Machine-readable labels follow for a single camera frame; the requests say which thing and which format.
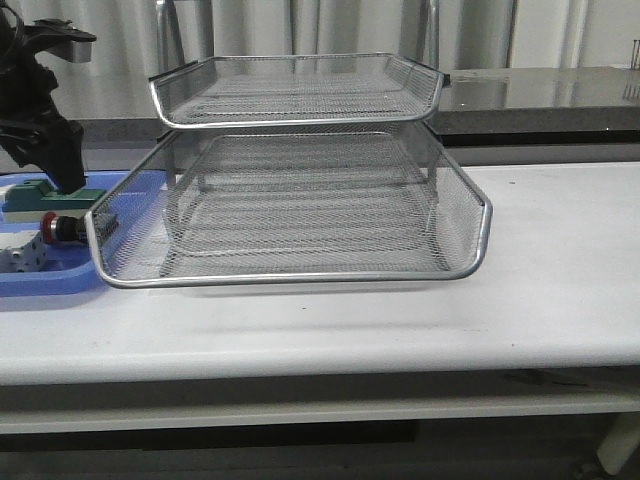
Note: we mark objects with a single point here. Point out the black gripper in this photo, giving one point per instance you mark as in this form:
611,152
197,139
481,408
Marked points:
32,129

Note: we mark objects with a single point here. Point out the red emergency stop button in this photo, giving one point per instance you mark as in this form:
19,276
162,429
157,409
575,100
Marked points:
58,229

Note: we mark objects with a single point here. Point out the mesh rack tray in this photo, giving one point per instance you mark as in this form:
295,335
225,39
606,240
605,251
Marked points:
319,222
287,90
140,253

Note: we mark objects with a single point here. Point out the green electrical module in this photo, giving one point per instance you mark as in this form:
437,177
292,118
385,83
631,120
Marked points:
32,199

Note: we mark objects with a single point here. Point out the blue plastic tray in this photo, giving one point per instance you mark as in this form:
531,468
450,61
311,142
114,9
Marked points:
68,269

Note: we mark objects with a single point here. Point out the white table leg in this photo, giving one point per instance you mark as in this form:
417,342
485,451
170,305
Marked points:
619,443

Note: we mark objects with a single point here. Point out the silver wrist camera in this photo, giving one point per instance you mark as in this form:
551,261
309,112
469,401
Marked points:
76,52

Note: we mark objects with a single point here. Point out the silver rack frame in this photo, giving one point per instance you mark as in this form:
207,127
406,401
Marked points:
305,168

